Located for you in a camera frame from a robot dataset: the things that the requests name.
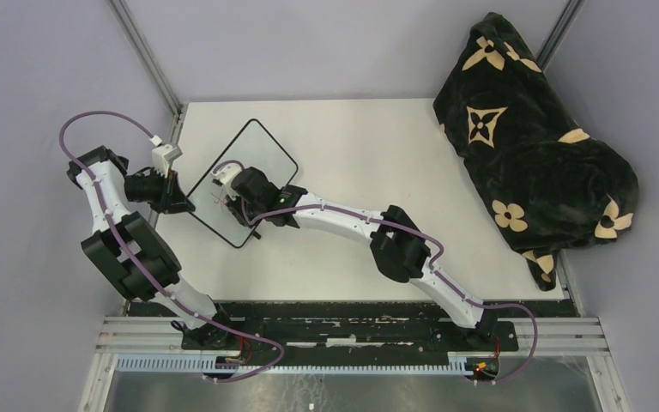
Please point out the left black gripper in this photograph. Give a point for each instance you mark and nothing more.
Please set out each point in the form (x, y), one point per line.
(180, 203)

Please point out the blue-grey cable duct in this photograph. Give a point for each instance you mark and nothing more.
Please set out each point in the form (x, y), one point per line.
(205, 364)

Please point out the black floral blanket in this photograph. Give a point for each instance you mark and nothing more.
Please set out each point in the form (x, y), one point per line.
(547, 183)

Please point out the small black-framed whiteboard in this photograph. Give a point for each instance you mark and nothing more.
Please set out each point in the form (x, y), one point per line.
(253, 161)

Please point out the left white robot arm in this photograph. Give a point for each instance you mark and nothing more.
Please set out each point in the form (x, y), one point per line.
(127, 250)

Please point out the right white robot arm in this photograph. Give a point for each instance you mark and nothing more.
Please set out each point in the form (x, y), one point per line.
(401, 252)

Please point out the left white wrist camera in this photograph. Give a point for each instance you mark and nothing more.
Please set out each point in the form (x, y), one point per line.
(163, 157)

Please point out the left aluminium corner post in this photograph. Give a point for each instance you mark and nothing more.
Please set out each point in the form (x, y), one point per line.
(142, 49)

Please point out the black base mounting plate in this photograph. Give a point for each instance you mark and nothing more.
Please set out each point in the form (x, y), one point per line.
(372, 334)

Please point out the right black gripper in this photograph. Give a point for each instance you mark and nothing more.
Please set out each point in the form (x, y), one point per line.
(233, 202)

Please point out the right aluminium corner post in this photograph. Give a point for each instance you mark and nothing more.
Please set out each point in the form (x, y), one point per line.
(559, 29)

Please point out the aluminium corner post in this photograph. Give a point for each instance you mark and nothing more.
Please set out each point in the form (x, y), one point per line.
(559, 29)
(142, 49)

